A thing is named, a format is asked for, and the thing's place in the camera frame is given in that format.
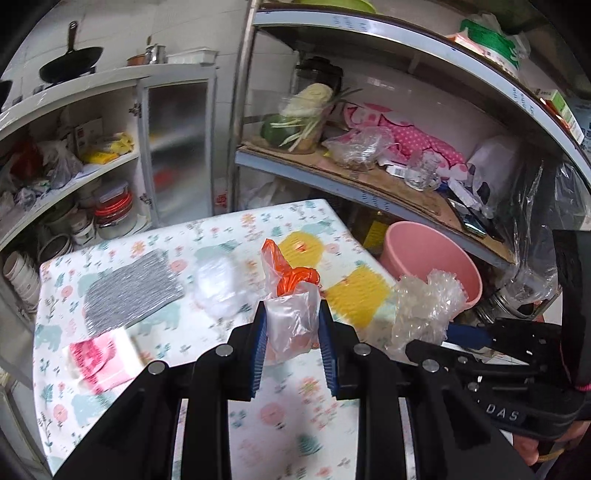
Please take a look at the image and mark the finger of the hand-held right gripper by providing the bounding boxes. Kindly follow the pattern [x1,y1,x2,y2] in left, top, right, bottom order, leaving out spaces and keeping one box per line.
[443,322,497,350]
[405,339,467,370]

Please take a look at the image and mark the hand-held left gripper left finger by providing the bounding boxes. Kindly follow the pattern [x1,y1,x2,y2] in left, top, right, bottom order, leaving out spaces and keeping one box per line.
[53,300,269,480]

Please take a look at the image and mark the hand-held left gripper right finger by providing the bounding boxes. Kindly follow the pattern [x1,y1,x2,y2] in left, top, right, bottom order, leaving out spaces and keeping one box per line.
[318,299,536,480]

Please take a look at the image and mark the orange and clear plastic bag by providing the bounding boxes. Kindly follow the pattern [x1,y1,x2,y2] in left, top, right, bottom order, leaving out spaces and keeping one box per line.
[261,239,322,366]

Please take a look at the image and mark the clear bubble wrap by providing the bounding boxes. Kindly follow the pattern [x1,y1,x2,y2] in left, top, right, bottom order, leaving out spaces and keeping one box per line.
[392,270,468,352]

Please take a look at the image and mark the yellow sponge cloth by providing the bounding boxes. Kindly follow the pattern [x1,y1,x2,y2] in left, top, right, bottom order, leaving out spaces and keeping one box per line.
[325,268,395,329]

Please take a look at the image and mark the pink plastic bucket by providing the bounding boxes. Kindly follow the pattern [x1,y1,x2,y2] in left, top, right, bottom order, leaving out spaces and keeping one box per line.
[379,220,484,312]

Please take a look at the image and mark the silver scouring cloth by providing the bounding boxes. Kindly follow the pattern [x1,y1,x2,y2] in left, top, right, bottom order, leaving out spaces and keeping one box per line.
[78,249,185,337]

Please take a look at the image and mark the pink patterned tissue packet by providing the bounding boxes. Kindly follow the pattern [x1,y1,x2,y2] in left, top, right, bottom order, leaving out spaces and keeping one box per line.
[69,329,145,396]

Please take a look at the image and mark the person's right hand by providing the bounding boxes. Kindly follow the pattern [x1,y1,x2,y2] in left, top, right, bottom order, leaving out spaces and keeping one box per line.
[512,413,591,469]

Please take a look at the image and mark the stainless steel pot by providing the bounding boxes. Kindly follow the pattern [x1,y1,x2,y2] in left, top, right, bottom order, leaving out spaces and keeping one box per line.
[475,272,555,324]

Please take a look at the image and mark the black smartphone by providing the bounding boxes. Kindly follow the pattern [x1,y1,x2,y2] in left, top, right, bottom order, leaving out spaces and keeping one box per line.
[445,198,488,238]

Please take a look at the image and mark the yellow oil bottle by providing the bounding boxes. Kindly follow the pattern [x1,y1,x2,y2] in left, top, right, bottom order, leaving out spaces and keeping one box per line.
[365,210,389,252]

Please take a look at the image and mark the large clear plastic sheet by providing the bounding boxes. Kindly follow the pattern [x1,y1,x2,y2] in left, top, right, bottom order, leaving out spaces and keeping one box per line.
[508,161,591,305]

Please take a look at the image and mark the glass mug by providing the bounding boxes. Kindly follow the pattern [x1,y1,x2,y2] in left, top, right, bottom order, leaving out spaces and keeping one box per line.
[405,150,446,191]

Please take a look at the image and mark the cardboard shelf liner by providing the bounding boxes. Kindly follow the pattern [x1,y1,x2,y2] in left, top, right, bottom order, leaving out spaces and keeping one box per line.
[238,143,518,264]

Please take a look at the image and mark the red lid food container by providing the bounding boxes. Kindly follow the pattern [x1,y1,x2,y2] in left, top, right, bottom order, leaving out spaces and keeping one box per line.
[92,180,134,227]

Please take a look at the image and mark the pink polka dot cloth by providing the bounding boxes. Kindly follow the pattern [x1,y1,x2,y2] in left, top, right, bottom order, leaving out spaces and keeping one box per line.
[344,102,467,169]

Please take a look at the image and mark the clear plastic bag with scraps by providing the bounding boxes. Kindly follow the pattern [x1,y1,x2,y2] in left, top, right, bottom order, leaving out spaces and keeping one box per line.
[323,126,398,171]

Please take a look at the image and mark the vegetables in basket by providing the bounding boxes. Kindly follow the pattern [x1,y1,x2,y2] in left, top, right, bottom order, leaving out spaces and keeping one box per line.
[295,117,326,153]

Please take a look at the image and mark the dark green vegetable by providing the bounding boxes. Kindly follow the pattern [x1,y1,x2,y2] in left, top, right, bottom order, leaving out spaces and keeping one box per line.
[261,114,298,146]

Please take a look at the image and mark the frosted glass cabinet door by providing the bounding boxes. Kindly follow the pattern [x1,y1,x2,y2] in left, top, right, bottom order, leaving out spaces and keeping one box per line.
[139,78,217,227]

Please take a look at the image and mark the green white carton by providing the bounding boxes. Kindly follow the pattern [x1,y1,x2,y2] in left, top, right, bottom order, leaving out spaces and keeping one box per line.
[538,88,583,139]

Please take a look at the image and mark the yellow packet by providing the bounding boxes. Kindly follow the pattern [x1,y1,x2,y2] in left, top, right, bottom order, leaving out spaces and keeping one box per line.
[83,133,134,164]

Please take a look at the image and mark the stack of white bowls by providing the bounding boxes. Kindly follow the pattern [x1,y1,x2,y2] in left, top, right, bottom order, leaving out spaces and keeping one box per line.
[2,251,42,310]

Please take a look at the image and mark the napa cabbage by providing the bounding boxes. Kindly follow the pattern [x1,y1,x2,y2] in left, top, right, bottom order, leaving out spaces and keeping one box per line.
[281,83,335,118]

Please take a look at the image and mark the grey plastic bag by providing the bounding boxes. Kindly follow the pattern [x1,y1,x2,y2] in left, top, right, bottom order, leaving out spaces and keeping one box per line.
[39,141,84,188]

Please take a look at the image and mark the white cardboard box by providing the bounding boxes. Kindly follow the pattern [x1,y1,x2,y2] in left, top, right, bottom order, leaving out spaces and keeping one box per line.
[74,117,105,153]

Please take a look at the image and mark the green white plastic bag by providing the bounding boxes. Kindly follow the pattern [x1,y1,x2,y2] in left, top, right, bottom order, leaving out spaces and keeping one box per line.
[459,14,529,75]

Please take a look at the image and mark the white plastic tray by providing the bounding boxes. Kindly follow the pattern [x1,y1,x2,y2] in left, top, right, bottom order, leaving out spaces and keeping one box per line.
[166,50,218,64]

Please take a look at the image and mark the red bag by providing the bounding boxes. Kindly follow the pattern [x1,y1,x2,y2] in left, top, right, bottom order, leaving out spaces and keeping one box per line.
[9,138,42,171]

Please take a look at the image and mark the steel kettle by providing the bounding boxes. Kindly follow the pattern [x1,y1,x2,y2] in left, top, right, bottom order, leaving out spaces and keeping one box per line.
[145,37,167,64]

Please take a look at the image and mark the white kitchen cabinet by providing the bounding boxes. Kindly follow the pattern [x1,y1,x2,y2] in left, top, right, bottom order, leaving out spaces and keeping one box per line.
[0,62,220,324]

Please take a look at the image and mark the metal shelf rack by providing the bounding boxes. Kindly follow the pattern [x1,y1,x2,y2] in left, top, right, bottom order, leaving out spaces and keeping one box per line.
[228,0,591,278]

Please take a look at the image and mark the green plastic basin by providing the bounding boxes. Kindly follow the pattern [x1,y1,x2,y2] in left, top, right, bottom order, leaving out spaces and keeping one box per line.
[291,0,377,14]

